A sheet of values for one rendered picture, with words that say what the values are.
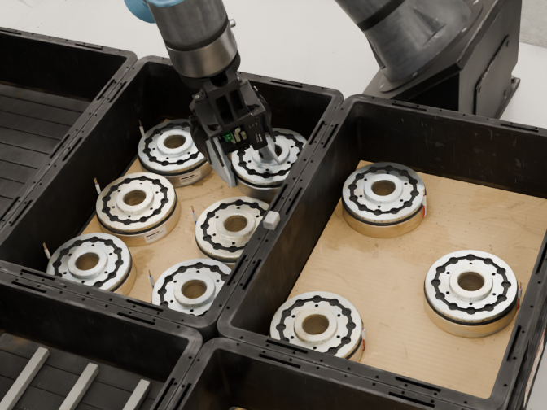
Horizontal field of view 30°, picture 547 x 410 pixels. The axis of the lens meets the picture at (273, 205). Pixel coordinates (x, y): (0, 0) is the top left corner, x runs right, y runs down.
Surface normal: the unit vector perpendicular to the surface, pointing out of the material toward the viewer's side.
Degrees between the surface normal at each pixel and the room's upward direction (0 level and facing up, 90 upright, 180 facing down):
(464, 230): 0
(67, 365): 0
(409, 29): 52
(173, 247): 0
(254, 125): 90
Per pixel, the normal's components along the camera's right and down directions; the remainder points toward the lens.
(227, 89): 0.37, 0.63
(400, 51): -0.57, 0.37
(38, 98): -0.11, -0.69
